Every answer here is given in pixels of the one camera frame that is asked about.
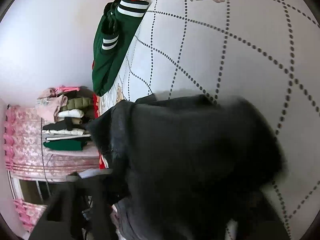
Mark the pink floral cloth-covered table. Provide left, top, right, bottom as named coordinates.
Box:
left=4, top=104, right=103, bottom=233

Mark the black leather jacket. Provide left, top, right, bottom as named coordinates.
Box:
left=85, top=94, right=290, bottom=240

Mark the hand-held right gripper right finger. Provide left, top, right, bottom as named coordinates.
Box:
left=237, top=189, right=292, bottom=240

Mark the bright pink garment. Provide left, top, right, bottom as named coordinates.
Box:
left=55, top=86, right=81, bottom=92

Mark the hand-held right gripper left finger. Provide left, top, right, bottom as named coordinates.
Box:
left=29, top=172, right=118, bottom=240

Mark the white diamond-pattern cloth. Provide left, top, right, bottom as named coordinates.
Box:
left=99, top=0, right=320, bottom=240

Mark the green white-striped garment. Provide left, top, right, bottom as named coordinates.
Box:
left=91, top=0, right=150, bottom=97

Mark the stack of folded clothes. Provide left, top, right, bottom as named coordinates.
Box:
left=35, top=87, right=97, bottom=152

